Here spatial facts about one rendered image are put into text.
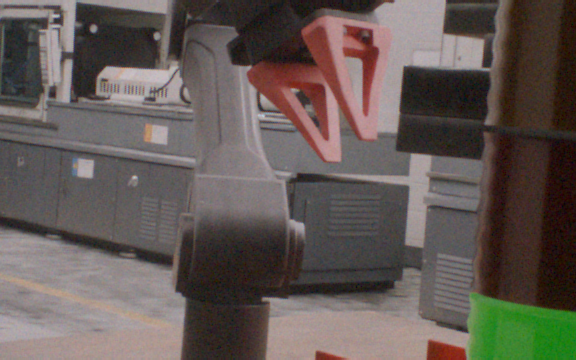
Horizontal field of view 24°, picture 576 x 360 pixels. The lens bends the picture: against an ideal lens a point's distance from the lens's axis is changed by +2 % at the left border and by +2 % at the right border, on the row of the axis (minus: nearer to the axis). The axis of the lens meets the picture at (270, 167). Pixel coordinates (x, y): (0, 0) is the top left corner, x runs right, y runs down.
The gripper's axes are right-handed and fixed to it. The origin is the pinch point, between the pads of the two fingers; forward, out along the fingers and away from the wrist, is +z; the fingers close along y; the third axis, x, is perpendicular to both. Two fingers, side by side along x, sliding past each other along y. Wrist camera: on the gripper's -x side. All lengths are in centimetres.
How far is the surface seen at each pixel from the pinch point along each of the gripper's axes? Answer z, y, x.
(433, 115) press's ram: 10.1, 21.2, -21.0
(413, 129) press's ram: 10.2, 20.1, -21.1
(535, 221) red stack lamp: 21, 36, -41
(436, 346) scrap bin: 11.9, -7.9, 12.5
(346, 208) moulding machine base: -181, -421, 514
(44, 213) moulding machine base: -284, -669, 492
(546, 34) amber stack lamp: 18, 38, -41
